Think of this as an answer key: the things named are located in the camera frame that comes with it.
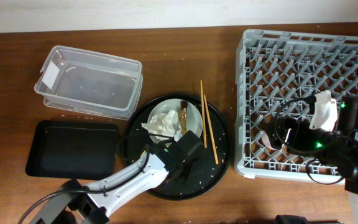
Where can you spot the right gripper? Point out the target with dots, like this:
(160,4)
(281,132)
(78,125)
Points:
(299,129)

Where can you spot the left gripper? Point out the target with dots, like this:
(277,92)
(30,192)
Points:
(188,165)

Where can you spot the white tissue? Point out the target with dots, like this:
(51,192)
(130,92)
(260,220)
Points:
(163,125)

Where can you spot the brown snack wrapper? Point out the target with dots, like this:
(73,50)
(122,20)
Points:
(183,110)

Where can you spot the wooden chopstick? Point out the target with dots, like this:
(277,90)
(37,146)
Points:
(203,114)
(211,133)

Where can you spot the pink cup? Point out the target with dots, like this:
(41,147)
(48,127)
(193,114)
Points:
(270,141)

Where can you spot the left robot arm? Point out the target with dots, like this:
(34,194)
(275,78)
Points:
(97,201)

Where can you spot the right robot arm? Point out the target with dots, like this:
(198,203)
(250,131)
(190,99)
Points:
(343,151)

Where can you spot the grey dishwasher rack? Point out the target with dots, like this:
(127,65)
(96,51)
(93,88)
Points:
(274,71)

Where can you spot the round black tray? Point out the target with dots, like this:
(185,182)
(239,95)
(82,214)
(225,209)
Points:
(209,175)

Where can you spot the grey plate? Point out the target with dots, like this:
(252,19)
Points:
(193,116)

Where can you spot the black rectangular tray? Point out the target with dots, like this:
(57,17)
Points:
(73,150)

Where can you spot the clear plastic bin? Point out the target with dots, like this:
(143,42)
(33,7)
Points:
(90,82)

